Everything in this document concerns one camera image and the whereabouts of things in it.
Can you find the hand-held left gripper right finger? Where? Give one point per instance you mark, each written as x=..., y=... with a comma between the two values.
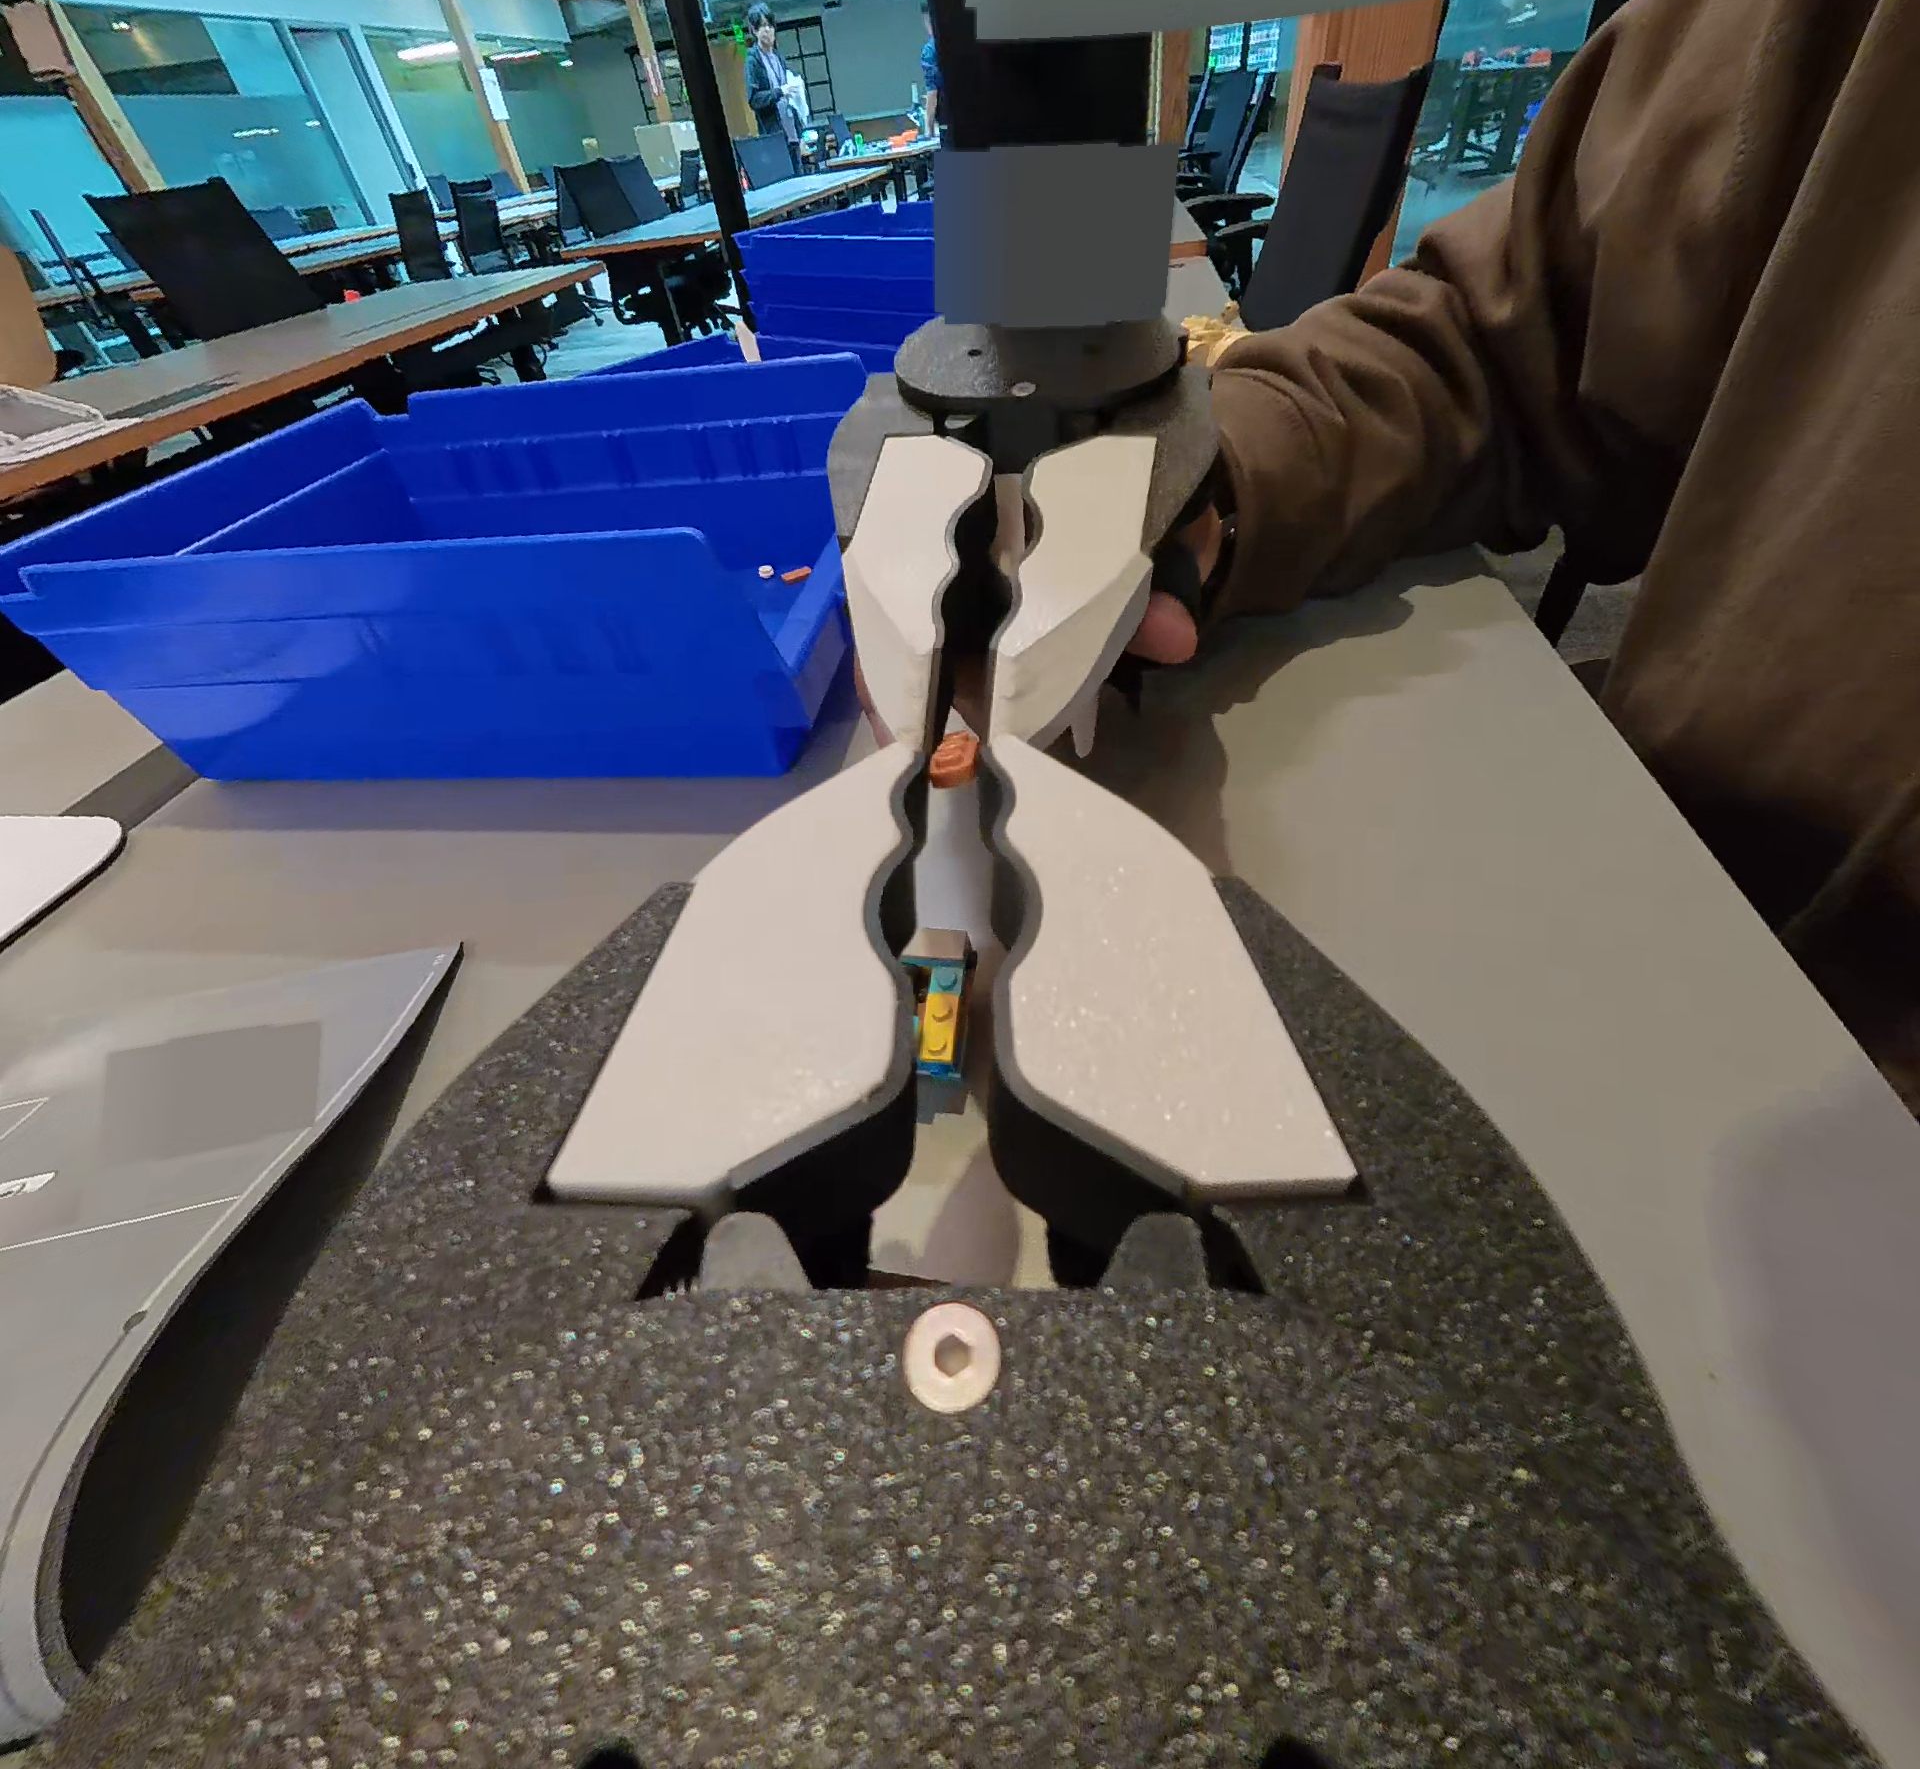
x=1171, y=1019

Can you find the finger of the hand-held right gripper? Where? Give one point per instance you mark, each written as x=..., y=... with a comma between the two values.
x=1088, y=555
x=899, y=569

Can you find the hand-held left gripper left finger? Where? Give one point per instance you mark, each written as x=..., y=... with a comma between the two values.
x=750, y=1019

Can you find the small colourful toy brick build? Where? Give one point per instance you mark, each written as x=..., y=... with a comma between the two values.
x=938, y=1034

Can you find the small orange toy brick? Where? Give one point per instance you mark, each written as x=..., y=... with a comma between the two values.
x=955, y=762

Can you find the blue plastic bin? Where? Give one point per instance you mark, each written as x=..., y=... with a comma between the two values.
x=451, y=660

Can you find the person's right forearm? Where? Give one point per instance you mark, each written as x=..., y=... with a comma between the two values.
x=1380, y=450

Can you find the grey desk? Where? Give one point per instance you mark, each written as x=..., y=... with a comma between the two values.
x=1425, y=870

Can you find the person's right hand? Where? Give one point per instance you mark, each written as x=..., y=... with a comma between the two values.
x=1171, y=629

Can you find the stack of blue bins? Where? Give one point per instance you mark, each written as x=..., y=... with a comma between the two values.
x=840, y=284

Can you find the black office chair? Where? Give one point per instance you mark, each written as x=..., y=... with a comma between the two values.
x=1336, y=208
x=189, y=254

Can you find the long wooden table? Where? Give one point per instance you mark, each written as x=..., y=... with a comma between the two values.
x=300, y=352
x=706, y=226

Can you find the black pole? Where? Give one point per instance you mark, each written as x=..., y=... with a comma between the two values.
x=683, y=75

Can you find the open grey instruction booklet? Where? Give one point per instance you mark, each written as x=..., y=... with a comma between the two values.
x=180, y=1274

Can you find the person's torso in brown top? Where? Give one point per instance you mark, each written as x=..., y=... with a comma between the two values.
x=1770, y=450

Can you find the clear plastic tray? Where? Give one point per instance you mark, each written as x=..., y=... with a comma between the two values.
x=37, y=426

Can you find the wooden chair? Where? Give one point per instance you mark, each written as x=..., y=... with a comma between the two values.
x=23, y=322

